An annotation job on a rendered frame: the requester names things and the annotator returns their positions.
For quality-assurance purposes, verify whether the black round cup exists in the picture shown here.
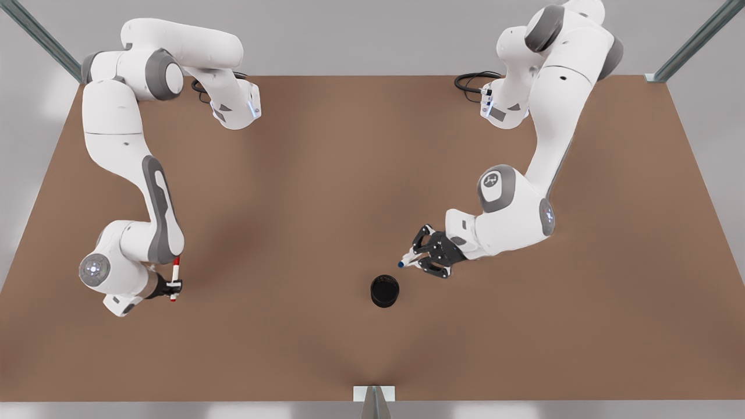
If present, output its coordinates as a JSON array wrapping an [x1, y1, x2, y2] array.
[[370, 275, 400, 308]]

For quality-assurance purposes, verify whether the black cable loop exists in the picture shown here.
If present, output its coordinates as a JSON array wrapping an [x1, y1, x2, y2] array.
[[454, 71, 505, 104], [191, 71, 249, 105]]

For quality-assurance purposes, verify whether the silver frame post with foot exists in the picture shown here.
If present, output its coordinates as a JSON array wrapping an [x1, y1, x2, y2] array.
[[353, 385, 396, 419]]

